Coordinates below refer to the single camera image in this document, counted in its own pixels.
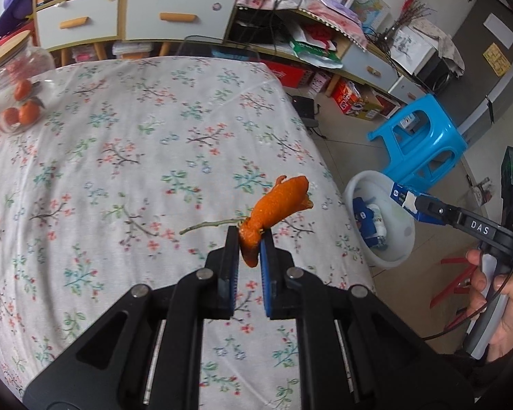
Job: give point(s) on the white plastic basin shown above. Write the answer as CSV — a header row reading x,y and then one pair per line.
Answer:
x,y
393,243

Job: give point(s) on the wooden jar lid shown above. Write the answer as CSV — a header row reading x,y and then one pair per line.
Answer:
x,y
6,49

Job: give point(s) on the red flat box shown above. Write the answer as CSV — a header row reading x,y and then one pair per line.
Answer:
x,y
290,74

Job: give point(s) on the tangerine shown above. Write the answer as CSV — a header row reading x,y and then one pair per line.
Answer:
x,y
10,117
23,89
29,114

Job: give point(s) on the wooden cabinet with white drawers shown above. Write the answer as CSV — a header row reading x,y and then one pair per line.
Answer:
x,y
154,8

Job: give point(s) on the glass jar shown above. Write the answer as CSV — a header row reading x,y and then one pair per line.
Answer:
x,y
8,94

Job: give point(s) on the small printed bag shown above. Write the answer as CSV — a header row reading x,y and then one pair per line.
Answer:
x,y
481,190

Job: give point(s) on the patterned grey cloth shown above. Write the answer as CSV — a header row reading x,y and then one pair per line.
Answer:
x,y
446,45

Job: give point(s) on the small white and blue box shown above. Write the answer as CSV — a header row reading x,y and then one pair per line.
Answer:
x,y
407,122

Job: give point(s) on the red snack carton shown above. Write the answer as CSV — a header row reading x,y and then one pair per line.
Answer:
x,y
344,96

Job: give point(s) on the small black floor speaker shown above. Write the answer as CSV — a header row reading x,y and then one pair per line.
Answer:
x,y
303,106

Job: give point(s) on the dried branches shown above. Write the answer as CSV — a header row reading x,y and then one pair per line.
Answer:
x,y
404,21

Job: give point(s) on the trash wrappers in basin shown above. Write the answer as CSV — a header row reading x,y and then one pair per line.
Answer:
x,y
376,224

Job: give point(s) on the black file tray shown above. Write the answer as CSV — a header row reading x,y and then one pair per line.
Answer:
x,y
248,30

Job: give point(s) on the orange peel with twig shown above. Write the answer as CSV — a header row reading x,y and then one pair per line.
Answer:
x,y
278,205

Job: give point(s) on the blue plastic stool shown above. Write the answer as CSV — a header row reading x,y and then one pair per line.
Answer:
x,y
427,111

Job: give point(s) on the wall map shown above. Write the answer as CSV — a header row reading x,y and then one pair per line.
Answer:
x,y
372,6

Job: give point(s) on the large black speaker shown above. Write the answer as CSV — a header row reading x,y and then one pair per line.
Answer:
x,y
434,72

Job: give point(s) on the white printed box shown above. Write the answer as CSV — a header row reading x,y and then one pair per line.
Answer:
x,y
410,49

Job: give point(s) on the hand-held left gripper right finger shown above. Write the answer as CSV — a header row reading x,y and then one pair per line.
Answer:
x,y
267,282

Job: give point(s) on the pink patterned box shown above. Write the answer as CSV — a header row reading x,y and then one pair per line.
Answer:
x,y
319,82

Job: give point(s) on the red plastic stool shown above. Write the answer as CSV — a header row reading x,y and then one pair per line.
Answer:
x,y
446,290

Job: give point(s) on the white door paper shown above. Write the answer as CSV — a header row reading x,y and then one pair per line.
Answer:
x,y
499,30

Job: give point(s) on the yellow door sticker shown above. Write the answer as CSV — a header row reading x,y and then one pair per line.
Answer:
x,y
496,57

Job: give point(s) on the floral tablecloth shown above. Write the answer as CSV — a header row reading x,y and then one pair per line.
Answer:
x,y
132,115

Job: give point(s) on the green and white bag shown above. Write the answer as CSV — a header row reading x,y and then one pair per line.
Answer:
x,y
316,53

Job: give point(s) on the blue and white packet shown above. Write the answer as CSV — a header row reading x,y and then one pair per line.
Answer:
x,y
399,192

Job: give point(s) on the grey door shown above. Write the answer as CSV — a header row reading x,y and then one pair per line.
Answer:
x,y
474,94

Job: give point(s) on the brown cardboard box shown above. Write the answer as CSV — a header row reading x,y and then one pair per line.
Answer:
x,y
376,104

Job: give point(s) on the lilac cloth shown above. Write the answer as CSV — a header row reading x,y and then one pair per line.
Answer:
x,y
337,5

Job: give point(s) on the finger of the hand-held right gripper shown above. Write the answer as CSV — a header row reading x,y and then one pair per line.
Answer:
x,y
436,209

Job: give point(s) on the dark blue packet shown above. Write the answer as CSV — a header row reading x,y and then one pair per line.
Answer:
x,y
359,213

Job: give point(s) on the red paper decoration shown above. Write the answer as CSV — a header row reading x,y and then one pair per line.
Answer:
x,y
320,34

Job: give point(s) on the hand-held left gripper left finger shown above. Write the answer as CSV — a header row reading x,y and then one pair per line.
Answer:
x,y
233,273

